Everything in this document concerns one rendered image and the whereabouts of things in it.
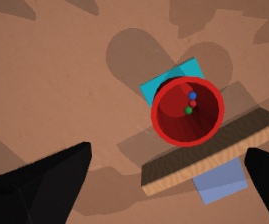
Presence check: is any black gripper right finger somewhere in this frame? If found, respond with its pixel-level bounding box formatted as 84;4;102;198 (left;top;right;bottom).
243;148;269;213

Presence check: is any tan flat bar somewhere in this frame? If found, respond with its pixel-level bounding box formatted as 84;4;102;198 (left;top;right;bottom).
141;108;269;197

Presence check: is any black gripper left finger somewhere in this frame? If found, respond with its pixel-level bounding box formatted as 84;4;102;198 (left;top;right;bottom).
0;143;93;224

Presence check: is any red cup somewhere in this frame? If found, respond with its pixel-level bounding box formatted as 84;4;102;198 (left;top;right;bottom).
151;76;224;148

